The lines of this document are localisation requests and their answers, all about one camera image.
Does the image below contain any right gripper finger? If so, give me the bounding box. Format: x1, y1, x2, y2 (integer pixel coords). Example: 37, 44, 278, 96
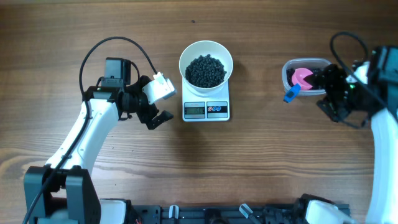
304, 72, 325, 89
317, 98, 340, 122

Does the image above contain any pink scoop blue handle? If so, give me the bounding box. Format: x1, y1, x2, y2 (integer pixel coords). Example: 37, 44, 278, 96
283, 68, 313, 103

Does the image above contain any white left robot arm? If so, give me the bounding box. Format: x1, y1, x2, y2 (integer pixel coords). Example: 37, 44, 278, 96
24, 57, 176, 223

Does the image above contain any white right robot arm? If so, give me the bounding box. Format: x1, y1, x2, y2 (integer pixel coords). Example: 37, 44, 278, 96
315, 46, 397, 223

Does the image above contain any white digital kitchen scale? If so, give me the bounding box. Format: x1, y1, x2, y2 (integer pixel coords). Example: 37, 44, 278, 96
182, 80, 231, 122

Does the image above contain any white bowl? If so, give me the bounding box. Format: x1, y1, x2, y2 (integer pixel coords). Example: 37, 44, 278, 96
179, 40, 234, 94

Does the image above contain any clear container of black beans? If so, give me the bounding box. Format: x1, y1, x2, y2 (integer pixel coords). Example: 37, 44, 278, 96
282, 58, 331, 96

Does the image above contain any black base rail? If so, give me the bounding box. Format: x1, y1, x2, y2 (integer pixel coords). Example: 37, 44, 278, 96
125, 204, 308, 224

